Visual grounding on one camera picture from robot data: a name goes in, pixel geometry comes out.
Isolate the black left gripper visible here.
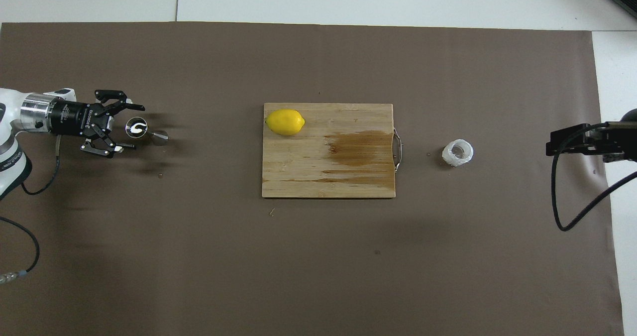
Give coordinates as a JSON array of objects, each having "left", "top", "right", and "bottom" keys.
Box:
[{"left": 50, "top": 90, "right": 146, "bottom": 159}]

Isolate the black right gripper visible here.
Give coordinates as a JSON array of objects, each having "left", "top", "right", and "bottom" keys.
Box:
[{"left": 546, "top": 108, "right": 637, "bottom": 163}]

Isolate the steel double jigger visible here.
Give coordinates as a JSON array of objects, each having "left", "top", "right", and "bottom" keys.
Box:
[{"left": 125, "top": 117, "right": 170, "bottom": 147}]

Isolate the clear textured glass cup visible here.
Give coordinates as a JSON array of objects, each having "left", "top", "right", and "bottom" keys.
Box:
[{"left": 442, "top": 139, "right": 474, "bottom": 168}]

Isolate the brown paper table mat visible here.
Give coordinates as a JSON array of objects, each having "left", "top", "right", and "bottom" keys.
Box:
[{"left": 0, "top": 21, "right": 625, "bottom": 336}]

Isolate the yellow lemon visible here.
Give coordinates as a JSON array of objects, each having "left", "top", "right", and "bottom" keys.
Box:
[{"left": 265, "top": 109, "right": 306, "bottom": 136}]

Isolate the wooden cutting board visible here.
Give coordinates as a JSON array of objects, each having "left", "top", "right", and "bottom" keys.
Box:
[{"left": 261, "top": 103, "right": 403, "bottom": 199}]

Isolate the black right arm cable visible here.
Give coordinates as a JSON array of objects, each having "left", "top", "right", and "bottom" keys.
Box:
[{"left": 550, "top": 123, "right": 637, "bottom": 232}]

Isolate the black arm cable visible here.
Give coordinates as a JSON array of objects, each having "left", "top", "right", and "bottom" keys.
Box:
[
  {"left": 550, "top": 123, "right": 637, "bottom": 232},
  {"left": 0, "top": 136, "right": 61, "bottom": 285}
]

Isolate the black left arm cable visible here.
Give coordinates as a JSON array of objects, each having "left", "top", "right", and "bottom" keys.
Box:
[{"left": 0, "top": 136, "right": 61, "bottom": 285}]

